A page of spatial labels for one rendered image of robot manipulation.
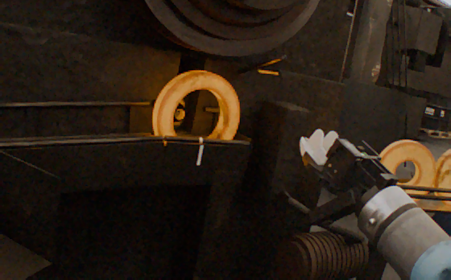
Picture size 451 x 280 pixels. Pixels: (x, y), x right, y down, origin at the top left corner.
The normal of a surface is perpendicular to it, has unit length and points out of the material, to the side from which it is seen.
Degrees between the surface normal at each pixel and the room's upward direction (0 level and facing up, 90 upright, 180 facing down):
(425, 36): 92
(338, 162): 89
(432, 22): 92
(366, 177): 89
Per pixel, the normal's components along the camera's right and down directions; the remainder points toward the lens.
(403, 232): -0.53, -0.51
